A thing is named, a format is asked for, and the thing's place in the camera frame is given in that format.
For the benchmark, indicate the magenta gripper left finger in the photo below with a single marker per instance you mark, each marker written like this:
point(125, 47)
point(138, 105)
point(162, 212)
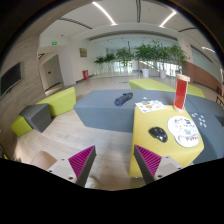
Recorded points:
point(75, 169)

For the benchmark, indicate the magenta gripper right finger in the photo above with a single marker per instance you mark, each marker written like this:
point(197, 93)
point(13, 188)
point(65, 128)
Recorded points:
point(153, 166)

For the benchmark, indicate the black computer mouse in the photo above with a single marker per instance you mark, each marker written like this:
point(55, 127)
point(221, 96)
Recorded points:
point(158, 133)

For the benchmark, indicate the white printed mouse pad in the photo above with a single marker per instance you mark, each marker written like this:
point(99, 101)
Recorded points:
point(184, 131)

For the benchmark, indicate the printed paper sheet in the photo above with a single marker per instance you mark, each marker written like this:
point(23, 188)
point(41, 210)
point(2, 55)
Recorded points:
point(150, 106)

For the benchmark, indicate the large grey bench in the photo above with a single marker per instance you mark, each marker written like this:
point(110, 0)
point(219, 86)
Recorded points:
point(97, 110)

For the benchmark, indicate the lime green bench left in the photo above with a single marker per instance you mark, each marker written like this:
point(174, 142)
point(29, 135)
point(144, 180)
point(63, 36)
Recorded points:
point(59, 103)

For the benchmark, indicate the lime green bench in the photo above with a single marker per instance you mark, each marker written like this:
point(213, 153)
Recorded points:
point(59, 103)
point(149, 84)

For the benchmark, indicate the grey cube seat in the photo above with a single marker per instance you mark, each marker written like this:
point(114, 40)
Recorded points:
point(38, 116)

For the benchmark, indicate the dark blue pouch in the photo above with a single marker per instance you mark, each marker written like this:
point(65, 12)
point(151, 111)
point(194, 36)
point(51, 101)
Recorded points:
point(122, 99)

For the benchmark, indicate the lime green bench rear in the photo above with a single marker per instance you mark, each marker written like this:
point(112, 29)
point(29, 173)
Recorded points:
point(149, 84)

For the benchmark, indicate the red acrylic sign holder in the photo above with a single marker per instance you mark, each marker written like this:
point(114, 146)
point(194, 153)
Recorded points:
point(181, 90)

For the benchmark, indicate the red bin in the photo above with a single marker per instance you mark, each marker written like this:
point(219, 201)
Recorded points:
point(85, 74)

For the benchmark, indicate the potted tree left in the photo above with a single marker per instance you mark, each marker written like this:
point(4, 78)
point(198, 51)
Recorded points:
point(105, 62)

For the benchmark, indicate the potted tree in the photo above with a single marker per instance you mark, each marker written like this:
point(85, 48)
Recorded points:
point(105, 62)
point(169, 54)
point(146, 53)

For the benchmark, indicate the potted tree right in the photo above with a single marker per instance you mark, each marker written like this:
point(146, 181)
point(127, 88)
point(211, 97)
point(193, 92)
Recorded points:
point(169, 54)

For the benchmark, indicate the potted tree centre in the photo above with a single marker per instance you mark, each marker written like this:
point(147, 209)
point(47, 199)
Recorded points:
point(146, 53)

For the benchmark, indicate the wall mounted black tv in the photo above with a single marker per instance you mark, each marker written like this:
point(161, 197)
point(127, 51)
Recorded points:
point(10, 78)

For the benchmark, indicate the wall poster frame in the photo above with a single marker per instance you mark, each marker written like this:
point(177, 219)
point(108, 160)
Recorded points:
point(83, 52)

